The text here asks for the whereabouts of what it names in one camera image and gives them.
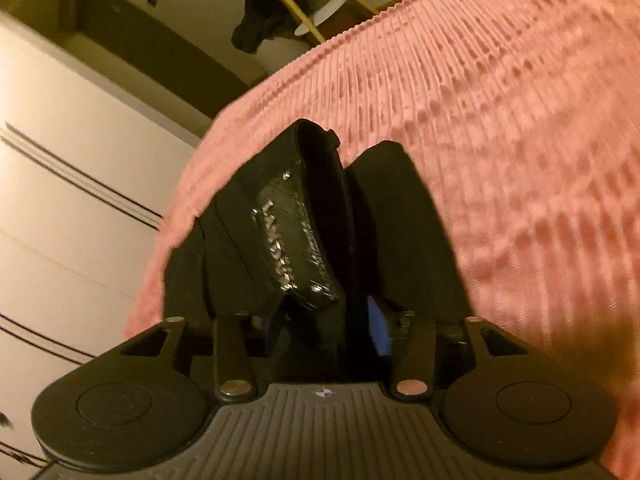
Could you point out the round side table yellow legs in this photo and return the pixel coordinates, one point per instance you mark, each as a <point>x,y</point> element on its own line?
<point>322,15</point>

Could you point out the pink ribbed blanket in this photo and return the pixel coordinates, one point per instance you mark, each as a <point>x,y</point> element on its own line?
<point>500,110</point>

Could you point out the white wardrobe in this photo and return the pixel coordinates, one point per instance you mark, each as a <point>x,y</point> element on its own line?
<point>75,210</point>

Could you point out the black pants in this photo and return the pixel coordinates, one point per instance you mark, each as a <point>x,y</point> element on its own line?
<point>400,220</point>

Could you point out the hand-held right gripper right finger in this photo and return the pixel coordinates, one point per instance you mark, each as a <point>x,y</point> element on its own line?
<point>378,325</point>

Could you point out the dark cloth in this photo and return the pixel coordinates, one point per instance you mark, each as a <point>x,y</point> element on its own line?
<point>260,25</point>

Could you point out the brown door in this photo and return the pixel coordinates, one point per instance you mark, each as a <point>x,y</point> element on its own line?
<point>165,45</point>

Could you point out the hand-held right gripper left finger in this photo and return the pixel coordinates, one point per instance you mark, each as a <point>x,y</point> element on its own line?
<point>230,340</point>

